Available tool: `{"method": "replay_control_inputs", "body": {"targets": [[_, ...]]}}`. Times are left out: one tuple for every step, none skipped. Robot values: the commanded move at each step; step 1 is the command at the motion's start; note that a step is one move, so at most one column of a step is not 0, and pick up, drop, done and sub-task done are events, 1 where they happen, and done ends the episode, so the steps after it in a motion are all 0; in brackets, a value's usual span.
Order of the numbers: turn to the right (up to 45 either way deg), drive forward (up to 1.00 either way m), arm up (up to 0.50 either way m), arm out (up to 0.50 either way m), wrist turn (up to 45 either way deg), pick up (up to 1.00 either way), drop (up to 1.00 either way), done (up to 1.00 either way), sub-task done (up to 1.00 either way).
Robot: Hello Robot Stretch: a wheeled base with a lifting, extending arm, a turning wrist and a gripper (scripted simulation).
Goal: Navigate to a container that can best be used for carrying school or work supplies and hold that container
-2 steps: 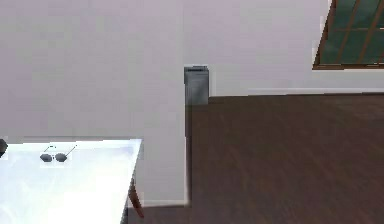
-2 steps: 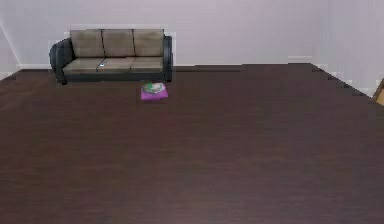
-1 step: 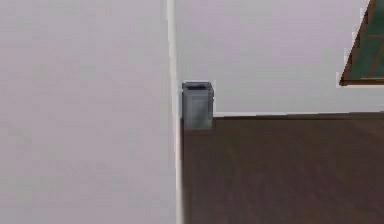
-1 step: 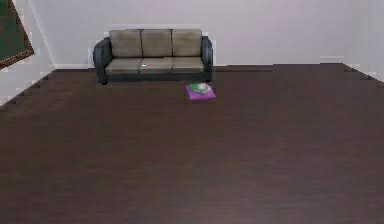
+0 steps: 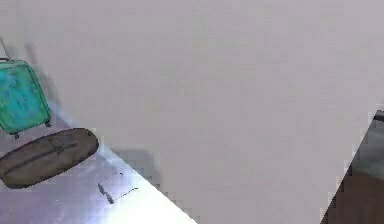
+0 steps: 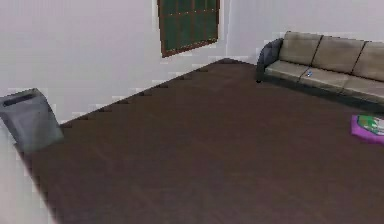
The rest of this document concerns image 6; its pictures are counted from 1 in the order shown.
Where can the brown framed window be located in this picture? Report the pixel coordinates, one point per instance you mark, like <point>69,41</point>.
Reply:
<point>188,25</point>

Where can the small blue object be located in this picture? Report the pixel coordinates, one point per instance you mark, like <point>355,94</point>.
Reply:
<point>309,73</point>

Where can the grey bin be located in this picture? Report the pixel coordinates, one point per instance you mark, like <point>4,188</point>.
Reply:
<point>30,121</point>

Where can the purple and green backpack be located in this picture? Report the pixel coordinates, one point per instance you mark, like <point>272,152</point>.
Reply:
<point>370,128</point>

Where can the beige sofa with dark frame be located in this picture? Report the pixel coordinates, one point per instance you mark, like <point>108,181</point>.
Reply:
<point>333,63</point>

